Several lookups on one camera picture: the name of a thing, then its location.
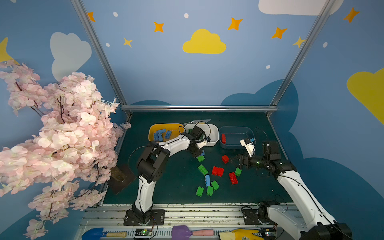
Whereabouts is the yellow plastic bin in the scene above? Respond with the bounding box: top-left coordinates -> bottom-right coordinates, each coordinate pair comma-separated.
148,123 -> 185,142

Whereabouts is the teal plastic bin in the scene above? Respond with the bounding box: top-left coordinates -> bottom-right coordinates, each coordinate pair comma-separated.
219,126 -> 255,149

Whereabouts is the white plastic bin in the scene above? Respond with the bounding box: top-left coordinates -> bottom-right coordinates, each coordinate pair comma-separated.
197,122 -> 219,147

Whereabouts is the green circuit board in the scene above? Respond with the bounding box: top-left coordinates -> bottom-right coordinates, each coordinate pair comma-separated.
134,229 -> 153,238

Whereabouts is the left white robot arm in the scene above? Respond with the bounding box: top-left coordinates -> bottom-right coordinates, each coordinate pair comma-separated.
132,126 -> 211,224

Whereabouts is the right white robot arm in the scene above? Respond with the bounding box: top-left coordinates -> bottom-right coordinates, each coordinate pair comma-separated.
238,154 -> 352,240

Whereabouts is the pink cherry blossom tree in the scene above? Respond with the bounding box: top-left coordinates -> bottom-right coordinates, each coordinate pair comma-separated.
1,60 -> 131,240

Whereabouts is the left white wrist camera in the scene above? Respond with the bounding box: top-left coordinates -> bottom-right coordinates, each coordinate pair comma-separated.
196,137 -> 211,149

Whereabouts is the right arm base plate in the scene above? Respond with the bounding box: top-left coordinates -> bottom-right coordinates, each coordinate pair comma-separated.
241,207 -> 275,225

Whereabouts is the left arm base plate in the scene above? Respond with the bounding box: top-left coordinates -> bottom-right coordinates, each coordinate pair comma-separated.
123,209 -> 165,226

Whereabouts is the purple toy shovel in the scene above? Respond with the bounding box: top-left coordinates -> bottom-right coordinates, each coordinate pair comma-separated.
172,225 -> 214,240

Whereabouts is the horizontal metal frame bar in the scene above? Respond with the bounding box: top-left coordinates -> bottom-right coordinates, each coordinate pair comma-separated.
121,105 -> 278,112

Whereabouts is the blue toy shovel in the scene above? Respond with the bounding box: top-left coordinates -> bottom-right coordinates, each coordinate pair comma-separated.
81,228 -> 128,240

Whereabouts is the dark tree base plate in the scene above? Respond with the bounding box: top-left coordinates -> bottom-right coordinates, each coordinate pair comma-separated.
108,165 -> 137,195

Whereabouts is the small green lego brick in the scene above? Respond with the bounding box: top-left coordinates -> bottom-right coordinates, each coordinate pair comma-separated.
235,168 -> 242,177
197,156 -> 205,163

